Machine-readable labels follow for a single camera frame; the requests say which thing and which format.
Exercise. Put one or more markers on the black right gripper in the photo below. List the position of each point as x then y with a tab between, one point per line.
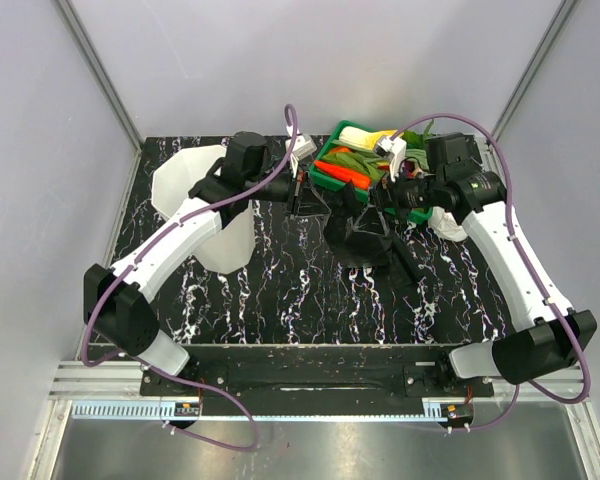
383	195

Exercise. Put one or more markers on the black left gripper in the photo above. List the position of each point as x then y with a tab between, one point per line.
296	196

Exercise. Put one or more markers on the black trash bag roll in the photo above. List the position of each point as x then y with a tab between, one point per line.
403	269

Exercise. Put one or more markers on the white faceted trash bin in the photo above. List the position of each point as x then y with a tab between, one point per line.
223	252

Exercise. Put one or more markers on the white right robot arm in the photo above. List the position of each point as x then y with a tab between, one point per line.
548	333

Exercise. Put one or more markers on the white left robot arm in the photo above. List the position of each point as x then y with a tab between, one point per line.
204	194

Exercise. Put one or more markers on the orange carrot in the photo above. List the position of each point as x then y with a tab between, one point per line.
332	174

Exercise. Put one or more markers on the green plastic vegetable tray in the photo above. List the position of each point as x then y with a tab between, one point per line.
417	216

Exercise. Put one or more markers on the white and yellow cabbage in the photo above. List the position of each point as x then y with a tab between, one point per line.
356	137

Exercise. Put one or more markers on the crumpled white paper ball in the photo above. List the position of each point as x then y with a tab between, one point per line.
445	227

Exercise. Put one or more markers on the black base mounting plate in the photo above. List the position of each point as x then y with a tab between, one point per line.
237	357

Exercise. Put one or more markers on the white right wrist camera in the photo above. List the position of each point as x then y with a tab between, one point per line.
394	151

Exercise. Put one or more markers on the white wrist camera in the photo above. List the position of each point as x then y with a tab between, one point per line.
303	147
394	151

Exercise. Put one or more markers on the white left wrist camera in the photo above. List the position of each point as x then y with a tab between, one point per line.
303	147

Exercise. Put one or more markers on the aluminium rail with slots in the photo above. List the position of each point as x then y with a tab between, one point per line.
265	392

